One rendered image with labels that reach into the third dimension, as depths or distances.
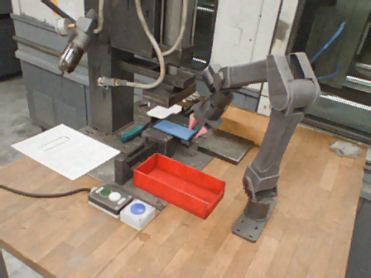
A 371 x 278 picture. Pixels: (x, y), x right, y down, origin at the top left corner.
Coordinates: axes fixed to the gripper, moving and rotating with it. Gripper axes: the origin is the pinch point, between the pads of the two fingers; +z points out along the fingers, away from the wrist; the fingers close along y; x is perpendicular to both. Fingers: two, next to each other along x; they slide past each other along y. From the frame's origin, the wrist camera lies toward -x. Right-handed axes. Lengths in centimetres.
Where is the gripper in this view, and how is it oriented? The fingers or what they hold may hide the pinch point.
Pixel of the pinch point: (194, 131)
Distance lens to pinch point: 110.4
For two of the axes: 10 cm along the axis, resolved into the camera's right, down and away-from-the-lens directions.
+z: -4.9, 6.2, 6.1
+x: -5.0, 3.8, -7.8
